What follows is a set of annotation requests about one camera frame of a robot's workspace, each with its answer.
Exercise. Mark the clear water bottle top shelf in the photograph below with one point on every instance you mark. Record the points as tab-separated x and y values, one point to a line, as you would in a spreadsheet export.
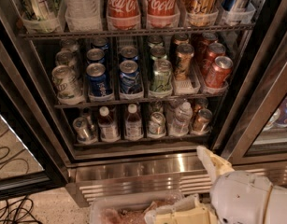
81	9

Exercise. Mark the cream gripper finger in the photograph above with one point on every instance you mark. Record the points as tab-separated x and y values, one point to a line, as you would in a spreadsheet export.
214	164
188	210

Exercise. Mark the middle dark blue can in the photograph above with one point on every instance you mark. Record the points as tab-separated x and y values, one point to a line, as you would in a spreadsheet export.
95	56

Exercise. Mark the clear water bottle shelf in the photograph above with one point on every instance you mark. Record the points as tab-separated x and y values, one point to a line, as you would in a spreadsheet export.
81	9
181	120

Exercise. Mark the left brown tea bottle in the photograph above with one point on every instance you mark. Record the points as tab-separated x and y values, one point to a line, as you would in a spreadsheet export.
108	125

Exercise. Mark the front white 7up can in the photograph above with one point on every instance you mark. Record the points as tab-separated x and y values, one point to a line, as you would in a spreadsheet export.
66	83

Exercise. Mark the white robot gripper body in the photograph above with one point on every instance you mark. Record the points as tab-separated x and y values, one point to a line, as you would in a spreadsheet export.
241	198

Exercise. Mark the gold brown can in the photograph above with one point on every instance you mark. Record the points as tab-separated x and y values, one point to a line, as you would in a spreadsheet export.
176	40
184	55

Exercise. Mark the tall coca-cola can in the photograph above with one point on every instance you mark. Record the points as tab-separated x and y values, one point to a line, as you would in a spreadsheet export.
122	8
161	0

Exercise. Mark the blue pepsi can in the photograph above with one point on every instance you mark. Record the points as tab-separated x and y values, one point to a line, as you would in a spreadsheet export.
130	80
129	53

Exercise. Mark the front gold brown can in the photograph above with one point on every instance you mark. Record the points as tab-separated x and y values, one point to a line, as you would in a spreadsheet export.
184	55

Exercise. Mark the rear white 7up can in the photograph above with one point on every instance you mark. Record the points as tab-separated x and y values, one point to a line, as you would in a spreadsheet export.
70	44

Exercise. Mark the rear green can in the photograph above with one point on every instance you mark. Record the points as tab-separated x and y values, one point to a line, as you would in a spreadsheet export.
154	40

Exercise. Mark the right tall coca-cola can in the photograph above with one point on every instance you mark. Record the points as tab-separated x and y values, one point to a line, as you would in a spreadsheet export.
161	0

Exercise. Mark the middle white 7up can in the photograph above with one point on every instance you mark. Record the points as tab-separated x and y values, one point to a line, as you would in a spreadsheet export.
66	57

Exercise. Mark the rear gold brown can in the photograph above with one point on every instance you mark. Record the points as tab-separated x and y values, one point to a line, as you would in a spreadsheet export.
176	40

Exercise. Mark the stainless steel fridge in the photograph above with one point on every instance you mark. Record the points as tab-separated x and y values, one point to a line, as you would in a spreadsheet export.
29	104

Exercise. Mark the silver green can bottom shelf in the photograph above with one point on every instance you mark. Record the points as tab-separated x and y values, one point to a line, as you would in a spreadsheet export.
156	123

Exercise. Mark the front blue pepsi can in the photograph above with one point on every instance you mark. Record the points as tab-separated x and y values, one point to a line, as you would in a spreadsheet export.
130	80

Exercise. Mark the red coke can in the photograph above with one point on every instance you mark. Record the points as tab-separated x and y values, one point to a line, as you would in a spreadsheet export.
219	71
213	50
204	40

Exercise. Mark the left tall coca-cola can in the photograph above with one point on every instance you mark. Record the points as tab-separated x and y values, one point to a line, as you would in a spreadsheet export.
122	8

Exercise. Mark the dark blue can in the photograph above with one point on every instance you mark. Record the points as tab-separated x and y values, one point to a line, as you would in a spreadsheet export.
98	79
100	43
95	56

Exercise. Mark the rear blue pepsi can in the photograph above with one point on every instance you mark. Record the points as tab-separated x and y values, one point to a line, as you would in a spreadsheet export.
129	53

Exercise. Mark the copper can bottom shelf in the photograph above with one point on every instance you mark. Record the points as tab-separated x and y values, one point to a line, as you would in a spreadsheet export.
202	120

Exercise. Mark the right brown tea bottle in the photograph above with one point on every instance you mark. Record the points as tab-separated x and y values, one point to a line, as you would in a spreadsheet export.
133	123

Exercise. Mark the white 7up can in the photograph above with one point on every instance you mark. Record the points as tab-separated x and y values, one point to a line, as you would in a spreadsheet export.
66	57
70	44
66	83

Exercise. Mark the front green can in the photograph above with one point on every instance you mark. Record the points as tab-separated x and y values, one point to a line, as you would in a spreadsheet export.
161	76

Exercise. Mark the clear plastic bin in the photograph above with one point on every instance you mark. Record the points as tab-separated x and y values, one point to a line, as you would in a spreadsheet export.
138	202

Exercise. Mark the rear dark blue can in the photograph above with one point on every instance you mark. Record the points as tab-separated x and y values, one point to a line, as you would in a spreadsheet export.
100	43

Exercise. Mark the open glass fridge door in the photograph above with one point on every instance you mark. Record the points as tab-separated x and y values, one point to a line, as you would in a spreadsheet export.
12	153

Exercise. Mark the blue can behind right door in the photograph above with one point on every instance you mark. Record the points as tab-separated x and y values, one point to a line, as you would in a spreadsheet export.
282	120

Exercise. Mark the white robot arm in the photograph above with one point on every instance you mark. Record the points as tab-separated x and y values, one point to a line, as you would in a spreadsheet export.
276	209

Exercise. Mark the tall green white can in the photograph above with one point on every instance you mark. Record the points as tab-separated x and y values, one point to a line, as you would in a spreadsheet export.
40	10

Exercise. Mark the front dark blue can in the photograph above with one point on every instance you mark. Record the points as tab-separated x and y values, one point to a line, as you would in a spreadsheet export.
98	79

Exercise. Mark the clear water bottle bottom shelf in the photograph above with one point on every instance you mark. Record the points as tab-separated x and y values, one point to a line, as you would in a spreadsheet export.
181	120

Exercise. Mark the brown tea bottle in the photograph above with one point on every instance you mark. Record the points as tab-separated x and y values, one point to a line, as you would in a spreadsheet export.
133	123
108	125

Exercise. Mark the middle green can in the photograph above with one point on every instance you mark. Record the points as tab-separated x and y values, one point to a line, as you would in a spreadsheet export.
156	53

